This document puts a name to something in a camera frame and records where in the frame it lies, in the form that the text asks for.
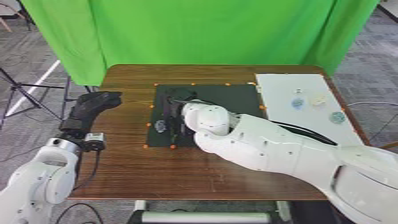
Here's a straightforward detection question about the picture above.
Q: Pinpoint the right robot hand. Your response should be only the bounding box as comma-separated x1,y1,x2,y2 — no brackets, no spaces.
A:
162,87,204,138

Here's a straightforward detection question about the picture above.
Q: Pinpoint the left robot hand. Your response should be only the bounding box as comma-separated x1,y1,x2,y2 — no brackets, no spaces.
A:
66,90,124,126

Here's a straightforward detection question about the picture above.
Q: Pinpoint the blue flower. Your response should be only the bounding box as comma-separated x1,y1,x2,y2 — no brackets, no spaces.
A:
290,96,307,111
329,111,348,125
153,120,171,134

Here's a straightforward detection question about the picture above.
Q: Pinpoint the dark mat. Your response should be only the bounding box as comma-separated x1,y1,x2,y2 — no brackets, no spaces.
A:
144,83,267,149

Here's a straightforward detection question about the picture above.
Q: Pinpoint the black tripod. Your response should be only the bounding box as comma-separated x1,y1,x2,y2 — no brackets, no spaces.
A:
0,66,68,122

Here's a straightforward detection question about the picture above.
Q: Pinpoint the white sheet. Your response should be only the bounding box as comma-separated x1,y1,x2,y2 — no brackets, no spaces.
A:
254,73,366,148

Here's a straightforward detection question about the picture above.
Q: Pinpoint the chair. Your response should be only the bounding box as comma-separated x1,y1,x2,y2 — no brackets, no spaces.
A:
0,0,32,33

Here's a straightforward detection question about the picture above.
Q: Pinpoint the pale grey bar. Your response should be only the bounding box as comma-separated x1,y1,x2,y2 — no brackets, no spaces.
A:
139,211,275,224

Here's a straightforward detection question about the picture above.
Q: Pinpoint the black cable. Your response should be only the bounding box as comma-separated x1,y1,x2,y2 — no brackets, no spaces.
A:
69,149,103,192

